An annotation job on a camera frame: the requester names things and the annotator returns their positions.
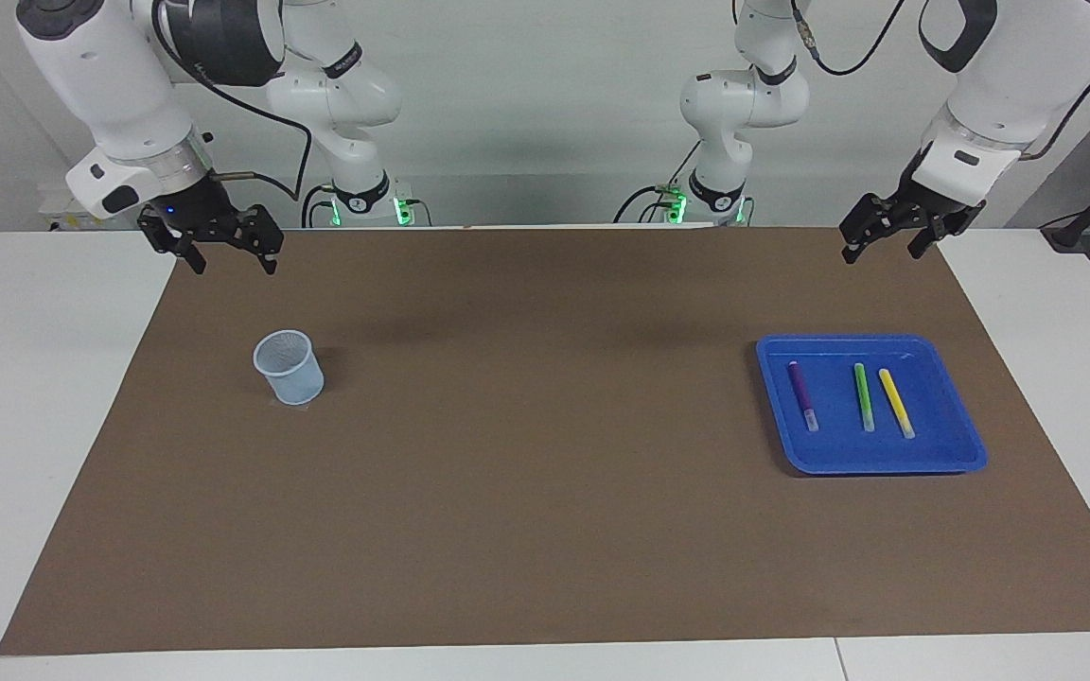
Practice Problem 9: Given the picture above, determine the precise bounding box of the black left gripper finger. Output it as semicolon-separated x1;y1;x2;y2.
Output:
838;194;915;265
908;203;986;260

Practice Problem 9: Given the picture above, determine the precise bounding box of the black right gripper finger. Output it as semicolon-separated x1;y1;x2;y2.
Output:
136;222;208;275
237;203;285;276

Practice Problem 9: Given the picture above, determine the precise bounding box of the green marker pen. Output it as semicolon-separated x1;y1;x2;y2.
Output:
853;363;877;433

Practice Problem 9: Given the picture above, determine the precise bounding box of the yellow marker pen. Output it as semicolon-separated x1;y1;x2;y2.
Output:
878;368;917;440

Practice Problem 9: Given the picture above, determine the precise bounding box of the purple marker pen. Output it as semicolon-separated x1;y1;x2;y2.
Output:
786;361;820;433

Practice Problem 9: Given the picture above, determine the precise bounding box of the blue plastic tray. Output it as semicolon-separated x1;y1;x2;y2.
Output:
755;333;989;476

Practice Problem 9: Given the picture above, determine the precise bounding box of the translucent pale blue cup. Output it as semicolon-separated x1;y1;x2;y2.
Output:
253;329;325;407

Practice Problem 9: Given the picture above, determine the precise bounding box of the brown table mat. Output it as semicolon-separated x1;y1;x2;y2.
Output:
0;225;1090;656

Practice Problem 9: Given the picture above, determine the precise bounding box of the black base cable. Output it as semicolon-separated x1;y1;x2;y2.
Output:
613;142;702;225
302;184;338;228

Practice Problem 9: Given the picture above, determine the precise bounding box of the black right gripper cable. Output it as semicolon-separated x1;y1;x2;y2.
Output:
151;0;311;202

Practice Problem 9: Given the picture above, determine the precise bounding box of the white wall box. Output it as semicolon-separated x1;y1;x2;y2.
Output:
39;184;97;231

